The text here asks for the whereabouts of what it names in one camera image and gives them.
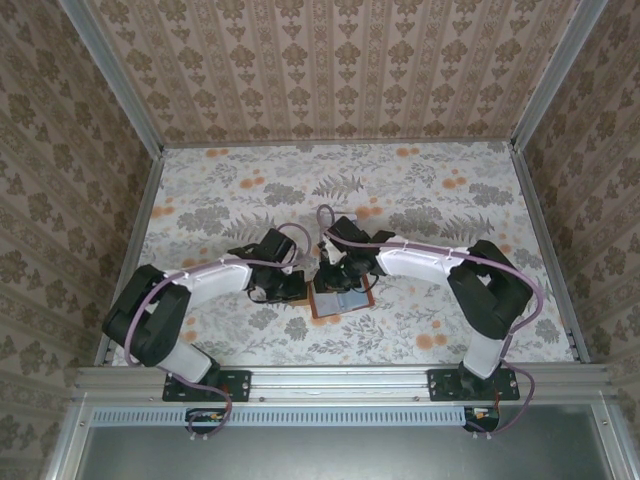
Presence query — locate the brown leather card holder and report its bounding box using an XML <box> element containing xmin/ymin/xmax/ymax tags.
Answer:
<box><xmin>307</xmin><ymin>272</ymin><xmax>377</xmax><ymax>320</ymax></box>

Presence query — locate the floral patterned table covering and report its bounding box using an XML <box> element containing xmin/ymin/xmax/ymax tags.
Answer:
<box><xmin>112</xmin><ymin>141</ymin><xmax>576</xmax><ymax>366</ymax></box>

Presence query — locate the grey metal panel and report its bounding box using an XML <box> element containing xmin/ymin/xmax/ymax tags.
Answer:
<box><xmin>47</xmin><ymin>403</ymin><xmax>640</xmax><ymax>480</ymax></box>

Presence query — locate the aluminium front rail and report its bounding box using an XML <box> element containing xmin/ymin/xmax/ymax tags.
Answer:
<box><xmin>73</xmin><ymin>364</ymin><xmax>612</xmax><ymax>401</ymax></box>

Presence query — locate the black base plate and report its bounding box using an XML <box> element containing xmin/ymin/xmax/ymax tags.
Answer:
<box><xmin>427</xmin><ymin>368</ymin><xmax>521</xmax><ymax>403</ymax></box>
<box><xmin>162</xmin><ymin>368</ymin><xmax>252</xmax><ymax>403</ymax></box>

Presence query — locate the grey slotted cable duct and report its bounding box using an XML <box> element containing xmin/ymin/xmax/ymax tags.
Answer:
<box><xmin>92</xmin><ymin>405</ymin><xmax>474</xmax><ymax>428</ymax></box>

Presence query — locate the aluminium side rail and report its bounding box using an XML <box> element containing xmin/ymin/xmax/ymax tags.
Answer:
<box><xmin>509</xmin><ymin>147</ymin><xmax>591</xmax><ymax>364</ymax></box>
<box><xmin>93</xmin><ymin>148</ymin><xmax>166</xmax><ymax>366</ymax></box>

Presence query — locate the black cable junction box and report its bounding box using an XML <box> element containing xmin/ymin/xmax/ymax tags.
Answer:
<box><xmin>462</xmin><ymin>405</ymin><xmax>501</xmax><ymax>434</ymax></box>
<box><xmin>185</xmin><ymin>407</ymin><xmax>227</xmax><ymax>435</ymax></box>

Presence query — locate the aluminium frame post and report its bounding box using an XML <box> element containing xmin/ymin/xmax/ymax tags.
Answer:
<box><xmin>509</xmin><ymin>0</ymin><xmax>609</xmax><ymax>151</ymax></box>
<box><xmin>58</xmin><ymin>0</ymin><xmax>166</xmax><ymax>156</ymax></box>

